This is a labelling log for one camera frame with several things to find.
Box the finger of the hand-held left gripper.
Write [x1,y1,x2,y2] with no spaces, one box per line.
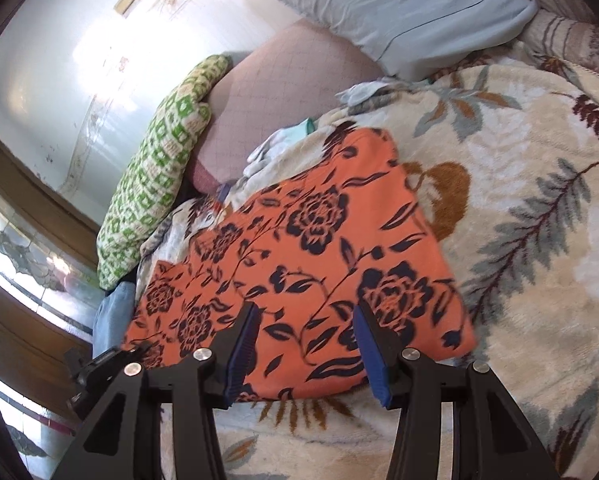
[64,344,150,413]

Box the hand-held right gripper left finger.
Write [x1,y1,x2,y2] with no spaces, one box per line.
[50,301,261,480]

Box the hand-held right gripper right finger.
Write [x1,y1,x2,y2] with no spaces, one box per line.
[353,304,563,480]

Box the orange floral shirt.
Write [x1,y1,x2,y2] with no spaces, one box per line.
[124,127,477,401]

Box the folded blue cloth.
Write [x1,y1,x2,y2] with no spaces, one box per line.
[94,280,139,356]

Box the wooden door with stained glass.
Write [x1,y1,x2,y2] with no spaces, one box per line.
[0,115,105,480]

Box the leaf print blanket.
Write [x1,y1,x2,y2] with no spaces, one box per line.
[134,35,599,480]

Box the green checkered pillow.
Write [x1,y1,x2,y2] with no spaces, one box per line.
[97,54,230,291]

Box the small white and green cloth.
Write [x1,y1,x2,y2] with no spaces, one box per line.
[247,119,315,177]

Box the pink cushion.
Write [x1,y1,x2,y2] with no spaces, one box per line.
[194,19,384,196]

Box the light grey pillow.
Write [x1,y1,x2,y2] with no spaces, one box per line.
[237,0,539,82]

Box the striped beige bedding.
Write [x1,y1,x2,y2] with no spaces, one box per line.
[499,0,599,81]

